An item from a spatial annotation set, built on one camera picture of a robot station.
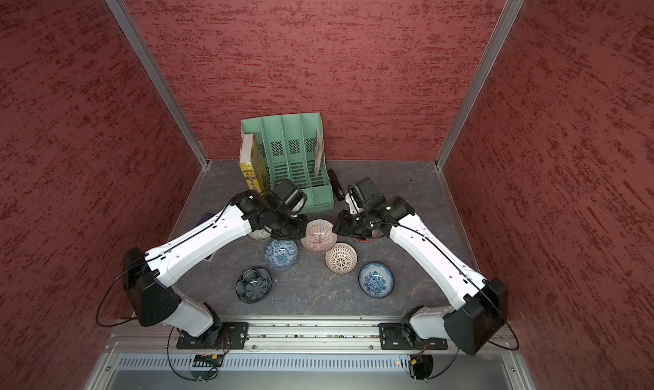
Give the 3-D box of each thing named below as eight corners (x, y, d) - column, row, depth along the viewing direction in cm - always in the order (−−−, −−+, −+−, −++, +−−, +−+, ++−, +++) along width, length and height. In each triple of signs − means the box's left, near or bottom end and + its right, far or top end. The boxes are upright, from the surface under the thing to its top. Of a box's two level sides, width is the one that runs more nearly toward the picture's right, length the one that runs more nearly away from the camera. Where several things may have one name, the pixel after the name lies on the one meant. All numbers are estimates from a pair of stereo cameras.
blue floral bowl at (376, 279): (359, 298, 83) (360, 294, 79) (357, 267, 90) (358, 261, 86) (393, 298, 83) (396, 294, 80) (389, 267, 90) (391, 261, 86)
